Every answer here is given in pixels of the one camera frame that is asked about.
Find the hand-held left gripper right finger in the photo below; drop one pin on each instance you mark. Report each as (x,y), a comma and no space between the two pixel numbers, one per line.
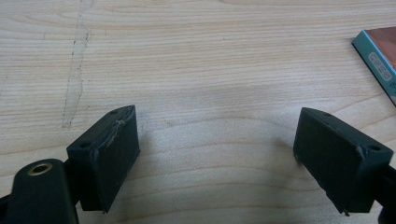
(336,158)

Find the colourful picture book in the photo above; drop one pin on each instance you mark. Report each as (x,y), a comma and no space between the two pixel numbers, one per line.
(378,53)

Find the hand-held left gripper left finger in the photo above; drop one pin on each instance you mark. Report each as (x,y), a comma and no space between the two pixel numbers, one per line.
(107,161)

